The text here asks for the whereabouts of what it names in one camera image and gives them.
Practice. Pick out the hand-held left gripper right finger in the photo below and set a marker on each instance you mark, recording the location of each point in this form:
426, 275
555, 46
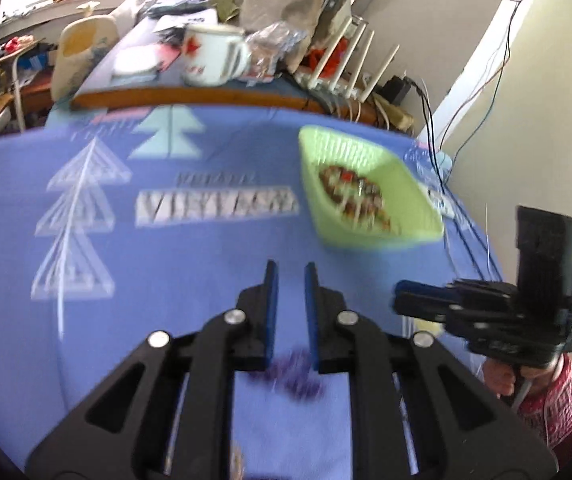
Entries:
311, 310

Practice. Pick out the skewers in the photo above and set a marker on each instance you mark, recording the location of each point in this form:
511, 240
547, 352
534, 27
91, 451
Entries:
358, 195

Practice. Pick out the small white device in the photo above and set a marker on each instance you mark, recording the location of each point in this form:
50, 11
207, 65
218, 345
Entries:
440, 203

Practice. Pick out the beige power strip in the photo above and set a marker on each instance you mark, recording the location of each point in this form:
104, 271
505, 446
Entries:
393, 116

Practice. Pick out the person's right hand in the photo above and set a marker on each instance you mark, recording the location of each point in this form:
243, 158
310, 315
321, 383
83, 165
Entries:
498, 380

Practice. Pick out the green plastic basket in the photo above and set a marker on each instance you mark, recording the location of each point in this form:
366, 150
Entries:
328, 160

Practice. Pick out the white router with antennas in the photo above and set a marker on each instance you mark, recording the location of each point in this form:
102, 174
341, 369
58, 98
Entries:
326, 82

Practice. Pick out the black charger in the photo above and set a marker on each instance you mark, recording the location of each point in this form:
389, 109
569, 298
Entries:
396, 89

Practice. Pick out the wooden desk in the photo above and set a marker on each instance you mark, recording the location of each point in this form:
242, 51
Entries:
191, 96

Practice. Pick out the white enamel mug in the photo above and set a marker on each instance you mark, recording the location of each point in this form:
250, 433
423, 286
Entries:
211, 55

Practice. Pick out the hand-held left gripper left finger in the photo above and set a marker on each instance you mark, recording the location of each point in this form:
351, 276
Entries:
271, 310

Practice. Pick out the white printed paper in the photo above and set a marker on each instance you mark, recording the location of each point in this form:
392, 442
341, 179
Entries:
181, 19

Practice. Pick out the blue tree-print tablecloth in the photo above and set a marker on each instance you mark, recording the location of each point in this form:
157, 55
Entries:
191, 270

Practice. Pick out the beige chair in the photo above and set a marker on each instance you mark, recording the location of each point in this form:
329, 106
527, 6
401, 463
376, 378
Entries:
81, 55

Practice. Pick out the person's right forearm red sleeve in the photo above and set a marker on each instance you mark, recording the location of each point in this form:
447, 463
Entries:
560, 405

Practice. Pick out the white notebook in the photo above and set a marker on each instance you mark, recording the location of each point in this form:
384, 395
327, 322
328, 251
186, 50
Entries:
138, 62

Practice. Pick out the clear plastic bag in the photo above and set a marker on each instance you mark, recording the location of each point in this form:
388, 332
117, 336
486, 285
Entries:
276, 47

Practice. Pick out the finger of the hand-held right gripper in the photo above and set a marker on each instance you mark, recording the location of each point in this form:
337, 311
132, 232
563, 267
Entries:
425, 287
423, 307

